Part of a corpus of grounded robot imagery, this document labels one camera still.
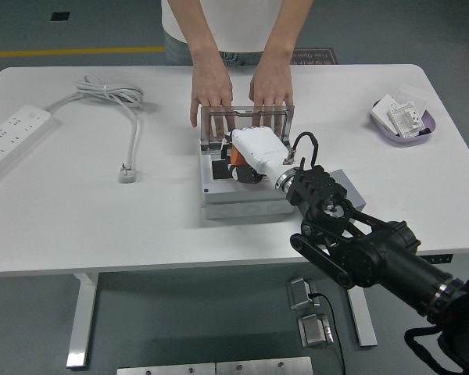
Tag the plain white cover plate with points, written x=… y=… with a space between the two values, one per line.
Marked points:
x=381 y=109

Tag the clear plastic bag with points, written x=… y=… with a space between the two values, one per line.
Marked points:
x=414 y=95

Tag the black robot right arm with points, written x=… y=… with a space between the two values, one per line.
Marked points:
x=375 y=254

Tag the transparent hinged box lid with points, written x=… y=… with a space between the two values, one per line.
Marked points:
x=242 y=121

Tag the person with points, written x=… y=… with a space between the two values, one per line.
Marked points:
x=234 y=23

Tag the orange cylindrical battery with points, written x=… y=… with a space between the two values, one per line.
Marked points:
x=237 y=156

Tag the person's right forearm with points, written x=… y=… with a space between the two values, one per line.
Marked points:
x=197 y=35

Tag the small black part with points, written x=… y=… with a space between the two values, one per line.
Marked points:
x=425 y=131

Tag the white table leg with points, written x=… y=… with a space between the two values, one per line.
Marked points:
x=365 y=324
x=82 y=312

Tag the grey block with round hole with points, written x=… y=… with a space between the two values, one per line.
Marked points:
x=353 y=191

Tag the person's left hand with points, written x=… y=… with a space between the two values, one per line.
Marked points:
x=271 y=88

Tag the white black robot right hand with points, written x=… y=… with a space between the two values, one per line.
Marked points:
x=258 y=150

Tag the black table control panel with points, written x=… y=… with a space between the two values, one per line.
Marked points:
x=441 y=259

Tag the grey white junction box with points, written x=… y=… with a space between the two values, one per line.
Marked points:
x=238 y=195

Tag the white switch socket panel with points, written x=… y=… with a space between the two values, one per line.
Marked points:
x=404 y=119

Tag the person's right hand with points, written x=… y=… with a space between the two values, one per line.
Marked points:
x=211 y=90

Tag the silver foot pedal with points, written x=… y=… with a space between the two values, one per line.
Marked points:
x=299 y=293
x=314 y=332

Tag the purple tray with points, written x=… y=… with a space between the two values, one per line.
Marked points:
x=394 y=138

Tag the person's left forearm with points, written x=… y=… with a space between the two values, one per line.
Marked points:
x=287 y=31

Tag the white power strip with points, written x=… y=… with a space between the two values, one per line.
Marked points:
x=11 y=136

